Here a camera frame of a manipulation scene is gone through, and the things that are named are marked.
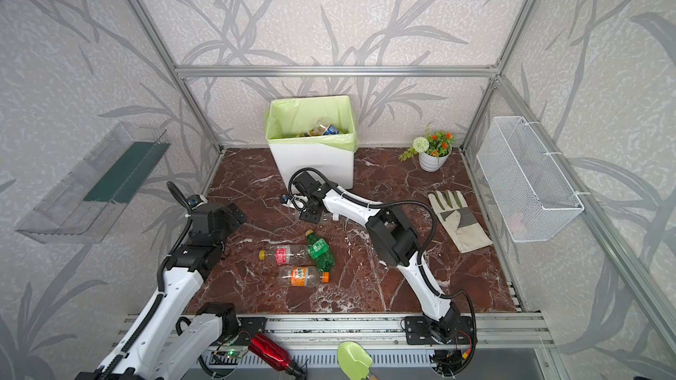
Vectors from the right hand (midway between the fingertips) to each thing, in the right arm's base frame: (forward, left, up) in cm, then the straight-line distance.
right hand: (311, 199), depth 97 cm
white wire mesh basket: (-18, -59, +30) cm, 68 cm away
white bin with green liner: (+5, +3, +22) cm, 23 cm away
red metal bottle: (-47, +5, +1) cm, 48 cm away
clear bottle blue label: (+21, -4, +16) cm, 26 cm away
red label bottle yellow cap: (-20, +7, -4) cm, 21 cm away
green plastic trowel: (-48, -16, -4) cm, 51 cm away
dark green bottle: (-20, -5, -2) cm, 20 cm away
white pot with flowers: (+17, -47, +8) cm, 51 cm away
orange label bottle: (-28, 0, +1) cm, 28 cm away
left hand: (-10, +22, +13) cm, 28 cm away
